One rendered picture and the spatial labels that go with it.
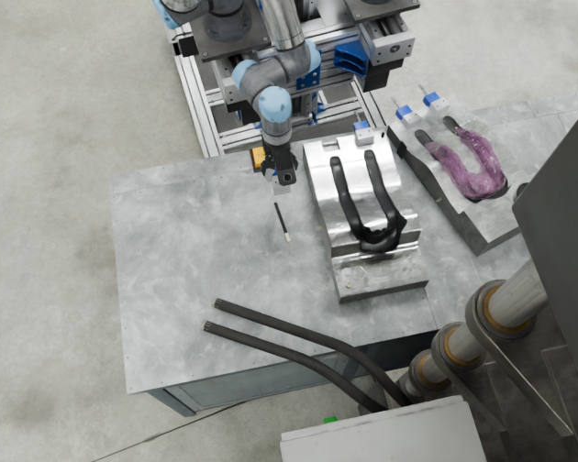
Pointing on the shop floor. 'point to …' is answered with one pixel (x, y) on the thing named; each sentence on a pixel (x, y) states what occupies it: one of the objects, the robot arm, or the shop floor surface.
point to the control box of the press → (391, 436)
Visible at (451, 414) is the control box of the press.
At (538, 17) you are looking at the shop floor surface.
